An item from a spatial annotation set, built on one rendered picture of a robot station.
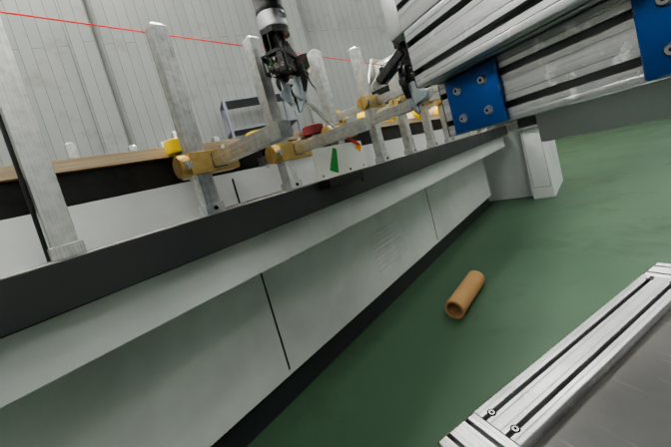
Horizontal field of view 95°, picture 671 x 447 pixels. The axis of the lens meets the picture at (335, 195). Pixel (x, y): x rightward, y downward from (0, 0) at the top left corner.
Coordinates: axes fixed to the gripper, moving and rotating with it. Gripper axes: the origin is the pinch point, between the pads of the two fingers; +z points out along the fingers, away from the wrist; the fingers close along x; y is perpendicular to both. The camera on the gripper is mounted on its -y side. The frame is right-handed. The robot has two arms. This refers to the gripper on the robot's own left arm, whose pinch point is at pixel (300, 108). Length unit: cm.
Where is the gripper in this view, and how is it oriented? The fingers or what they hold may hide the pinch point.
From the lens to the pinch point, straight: 88.3
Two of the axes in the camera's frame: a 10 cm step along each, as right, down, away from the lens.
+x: 9.0, -2.1, -3.8
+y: -3.5, 1.8, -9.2
